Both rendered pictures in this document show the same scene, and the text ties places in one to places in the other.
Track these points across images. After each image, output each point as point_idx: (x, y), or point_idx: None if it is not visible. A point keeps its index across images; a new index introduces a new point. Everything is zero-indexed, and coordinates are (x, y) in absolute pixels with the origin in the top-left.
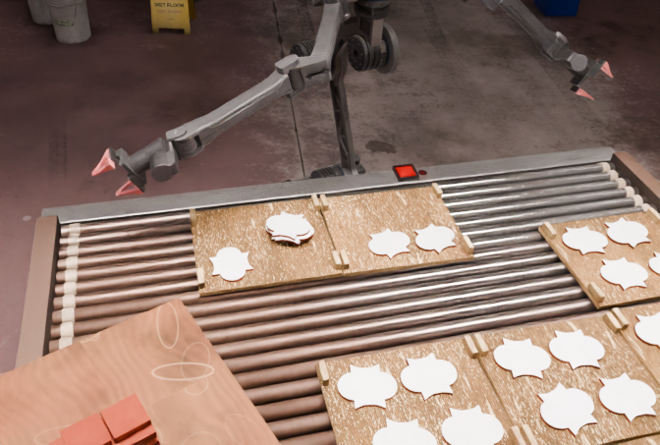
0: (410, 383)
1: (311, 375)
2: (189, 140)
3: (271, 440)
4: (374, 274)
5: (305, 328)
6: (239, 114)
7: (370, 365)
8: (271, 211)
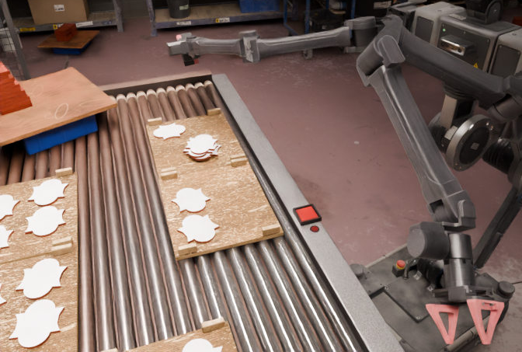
0: (41, 210)
1: None
2: (188, 43)
3: (3, 139)
4: None
5: (116, 172)
6: (210, 47)
7: (66, 194)
8: (227, 141)
